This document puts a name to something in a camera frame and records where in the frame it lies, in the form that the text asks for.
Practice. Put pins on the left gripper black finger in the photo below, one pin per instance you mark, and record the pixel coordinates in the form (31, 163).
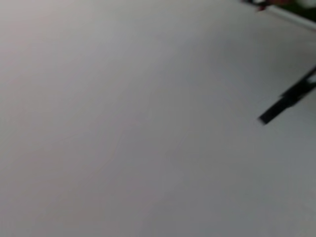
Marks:
(288, 97)

